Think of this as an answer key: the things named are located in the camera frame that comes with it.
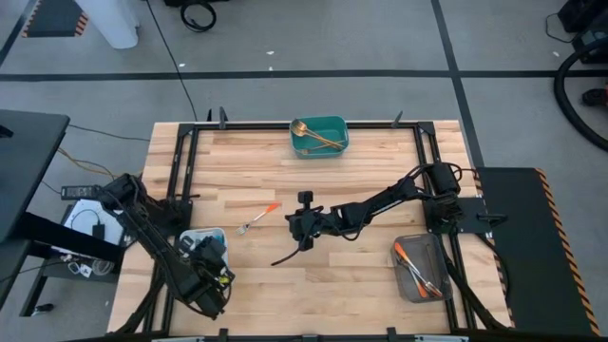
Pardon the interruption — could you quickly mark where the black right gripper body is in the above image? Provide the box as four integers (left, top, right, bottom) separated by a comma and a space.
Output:
284, 191, 336, 252

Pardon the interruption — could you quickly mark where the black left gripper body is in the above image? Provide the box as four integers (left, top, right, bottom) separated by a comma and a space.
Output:
192, 236, 234, 289

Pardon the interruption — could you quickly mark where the gold fork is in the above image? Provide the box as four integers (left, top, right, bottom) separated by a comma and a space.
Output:
291, 119, 346, 146
292, 123, 344, 151
299, 140, 347, 157

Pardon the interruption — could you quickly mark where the white plastic bin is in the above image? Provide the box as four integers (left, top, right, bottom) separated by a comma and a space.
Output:
178, 226, 230, 272

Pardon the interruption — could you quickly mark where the teal plastic bin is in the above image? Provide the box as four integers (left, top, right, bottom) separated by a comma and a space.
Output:
288, 115, 351, 161

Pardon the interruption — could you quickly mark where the grey translucent plastic bin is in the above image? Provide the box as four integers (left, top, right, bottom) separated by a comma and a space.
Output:
389, 232, 453, 304

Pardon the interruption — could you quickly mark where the white paper sheet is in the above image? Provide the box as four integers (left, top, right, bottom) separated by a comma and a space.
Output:
63, 198, 125, 248

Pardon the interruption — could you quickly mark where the black power adapter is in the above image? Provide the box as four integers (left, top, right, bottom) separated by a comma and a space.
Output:
60, 184, 104, 201

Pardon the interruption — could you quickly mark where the black desk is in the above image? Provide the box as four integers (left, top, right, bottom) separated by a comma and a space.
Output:
0, 108, 125, 318

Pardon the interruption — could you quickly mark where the hazard-striped black platform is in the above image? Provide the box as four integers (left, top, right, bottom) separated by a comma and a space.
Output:
474, 165, 602, 338

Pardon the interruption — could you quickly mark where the hazard-striped black floor mat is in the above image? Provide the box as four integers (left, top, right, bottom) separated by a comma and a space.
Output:
21, 0, 90, 39

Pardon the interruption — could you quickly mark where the black shoe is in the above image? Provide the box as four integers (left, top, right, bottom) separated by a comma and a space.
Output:
581, 86, 608, 108

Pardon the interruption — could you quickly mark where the black equipment case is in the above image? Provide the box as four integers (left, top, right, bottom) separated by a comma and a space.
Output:
556, 0, 608, 66

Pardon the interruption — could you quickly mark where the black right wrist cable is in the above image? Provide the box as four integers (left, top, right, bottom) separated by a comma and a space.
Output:
270, 206, 324, 267

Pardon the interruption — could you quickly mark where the white cable bundle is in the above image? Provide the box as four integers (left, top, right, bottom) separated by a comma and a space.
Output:
65, 256, 116, 279

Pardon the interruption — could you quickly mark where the thin black floor cable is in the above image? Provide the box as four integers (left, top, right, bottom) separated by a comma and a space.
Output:
66, 123, 152, 143

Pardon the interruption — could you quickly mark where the yellow floor cable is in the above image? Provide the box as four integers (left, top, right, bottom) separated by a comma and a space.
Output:
56, 145, 118, 180

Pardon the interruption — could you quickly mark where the long black floor cable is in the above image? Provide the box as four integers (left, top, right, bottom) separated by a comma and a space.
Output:
143, 0, 200, 123

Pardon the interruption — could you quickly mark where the coiled black cable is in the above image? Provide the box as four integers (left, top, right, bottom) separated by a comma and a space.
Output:
179, 0, 219, 33

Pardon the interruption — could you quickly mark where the white pedestal column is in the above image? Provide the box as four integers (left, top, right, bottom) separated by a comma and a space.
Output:
74, 0, 142, 50

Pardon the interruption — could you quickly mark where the thick black hose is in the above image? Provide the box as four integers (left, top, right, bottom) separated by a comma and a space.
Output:
553, 37, 608, 153

